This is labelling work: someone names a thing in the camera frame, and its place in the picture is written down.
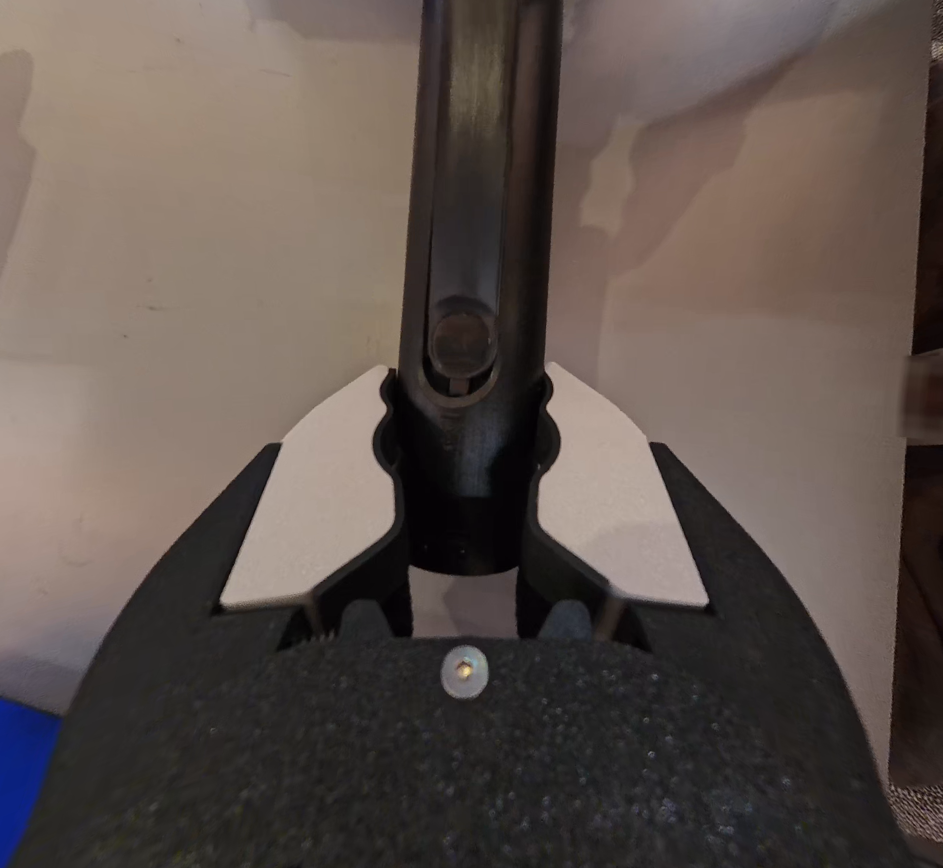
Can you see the black remote control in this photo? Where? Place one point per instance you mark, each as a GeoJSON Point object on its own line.
{"type": "Point", "coordinates": [538, 219]}

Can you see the blue plastic bin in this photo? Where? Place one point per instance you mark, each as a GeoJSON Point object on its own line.
{"type": "Point", "coordinates": [22, 794]}

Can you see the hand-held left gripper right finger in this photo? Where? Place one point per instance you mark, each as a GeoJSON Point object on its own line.
{"type": "Point", "coordinates": [619, 514]}

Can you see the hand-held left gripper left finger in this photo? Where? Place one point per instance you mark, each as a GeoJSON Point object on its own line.
{"type": "Point", "coordinates": [309, 514]}

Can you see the grey desk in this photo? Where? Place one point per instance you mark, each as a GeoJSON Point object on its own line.
{"type": "Point", "coordinates": [184, 219]}

